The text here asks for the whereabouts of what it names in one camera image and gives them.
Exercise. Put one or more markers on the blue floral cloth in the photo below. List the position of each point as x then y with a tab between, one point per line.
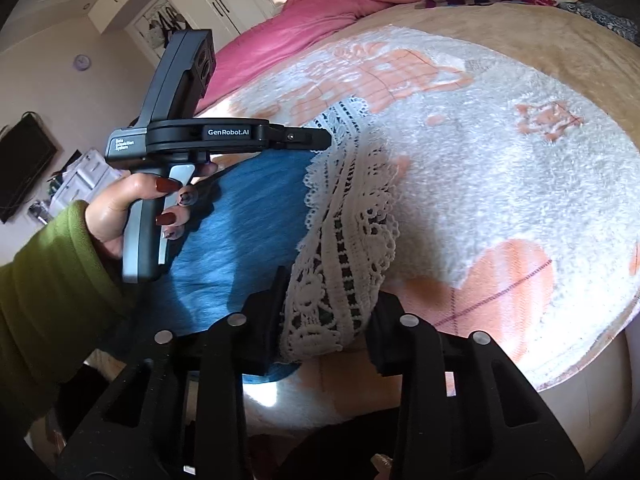
605	20

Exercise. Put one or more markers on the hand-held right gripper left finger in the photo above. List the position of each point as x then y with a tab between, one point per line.
225	360

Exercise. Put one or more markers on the purple wall clock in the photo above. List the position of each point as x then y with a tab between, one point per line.
82	62

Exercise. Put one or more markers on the person's left hand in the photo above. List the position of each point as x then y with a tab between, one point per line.
107	215

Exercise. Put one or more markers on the white drawer cabinet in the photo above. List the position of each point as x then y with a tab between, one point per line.
85	180

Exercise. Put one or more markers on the cream and orange printed blanket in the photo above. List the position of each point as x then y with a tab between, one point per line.
500	160

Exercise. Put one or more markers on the hanging bags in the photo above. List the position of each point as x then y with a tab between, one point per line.
165	25

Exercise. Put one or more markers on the person's left forearm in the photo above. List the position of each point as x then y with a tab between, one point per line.
45	300

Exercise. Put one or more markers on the white wardrobe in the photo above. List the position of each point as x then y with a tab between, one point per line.
220	5

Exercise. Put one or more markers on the pink duvet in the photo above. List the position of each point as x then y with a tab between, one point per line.
310	20

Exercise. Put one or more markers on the blue pants with lace hem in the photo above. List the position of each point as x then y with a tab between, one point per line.
240	220

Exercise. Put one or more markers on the black television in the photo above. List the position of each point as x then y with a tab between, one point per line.
20	165

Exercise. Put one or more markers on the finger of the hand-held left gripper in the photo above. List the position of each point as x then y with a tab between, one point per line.
300	138

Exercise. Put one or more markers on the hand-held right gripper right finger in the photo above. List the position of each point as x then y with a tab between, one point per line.
385	325

